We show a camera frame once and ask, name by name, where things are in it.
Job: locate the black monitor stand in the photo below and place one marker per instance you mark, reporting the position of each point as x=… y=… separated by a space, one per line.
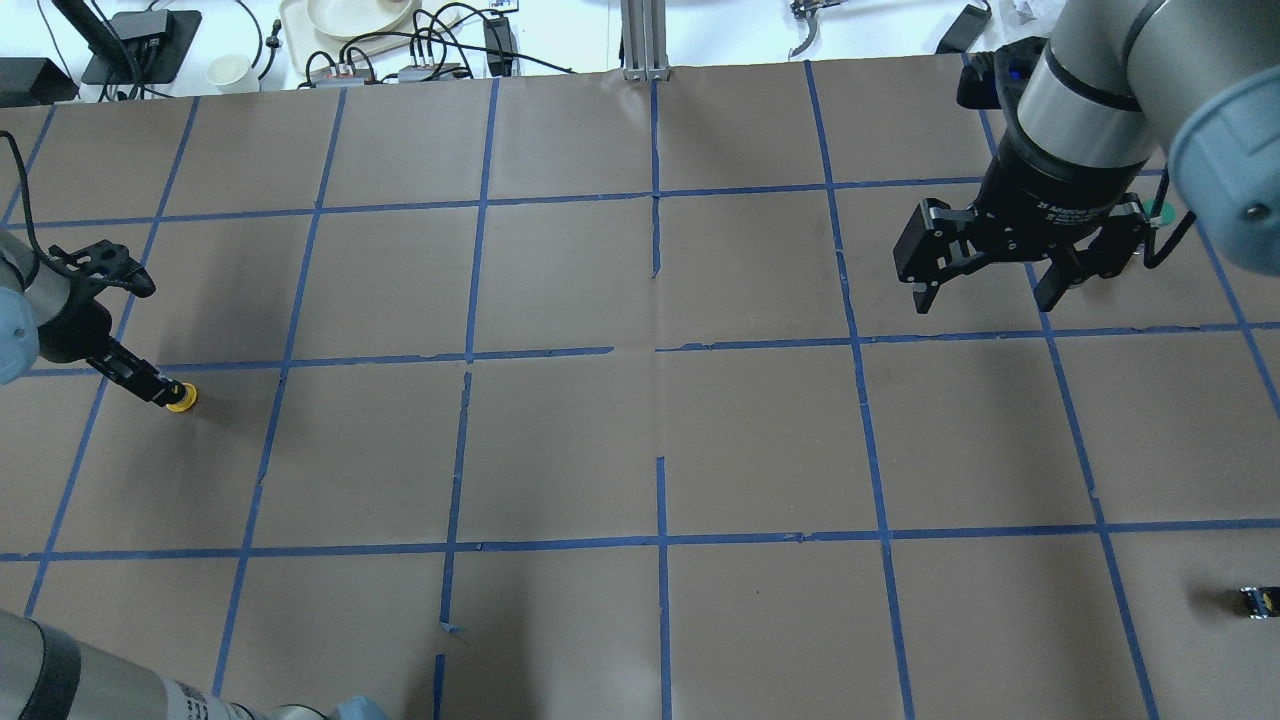
x=132 y=48

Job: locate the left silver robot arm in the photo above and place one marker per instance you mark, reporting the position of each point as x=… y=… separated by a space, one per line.
x=49 y=306

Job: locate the small black contact block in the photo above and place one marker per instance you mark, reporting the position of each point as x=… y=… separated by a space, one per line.
x=1260 y=601

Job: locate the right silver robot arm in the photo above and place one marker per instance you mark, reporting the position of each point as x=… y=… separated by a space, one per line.
x=1084 y=109

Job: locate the black power adapter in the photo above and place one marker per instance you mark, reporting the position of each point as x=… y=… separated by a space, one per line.
x=965 y=28

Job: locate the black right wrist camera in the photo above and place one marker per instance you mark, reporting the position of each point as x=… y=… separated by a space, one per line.
x=990 y=78

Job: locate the yellow push button switch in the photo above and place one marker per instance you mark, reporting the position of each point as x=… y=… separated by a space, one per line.
x=184 y=397

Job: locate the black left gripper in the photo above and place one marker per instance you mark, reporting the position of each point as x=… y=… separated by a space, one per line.
x=72 y=336

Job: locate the white paper cup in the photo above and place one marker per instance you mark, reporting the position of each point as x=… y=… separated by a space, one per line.
x=233 y=74

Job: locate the aluminium frame post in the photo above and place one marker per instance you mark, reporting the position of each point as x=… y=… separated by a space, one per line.
x=643 y=41

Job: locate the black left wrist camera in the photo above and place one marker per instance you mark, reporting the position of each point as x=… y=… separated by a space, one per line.
x=103 y=264

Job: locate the green push button switch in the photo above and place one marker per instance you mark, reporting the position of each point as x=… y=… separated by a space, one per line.
x=1165 y=214

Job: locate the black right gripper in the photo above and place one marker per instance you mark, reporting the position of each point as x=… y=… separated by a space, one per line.
x=1045 y=190

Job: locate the beige plate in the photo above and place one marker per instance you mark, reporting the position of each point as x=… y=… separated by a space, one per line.
x=348 y=19

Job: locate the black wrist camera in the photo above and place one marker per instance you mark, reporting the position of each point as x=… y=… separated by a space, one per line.
x=990 y=78
x=103 y=264

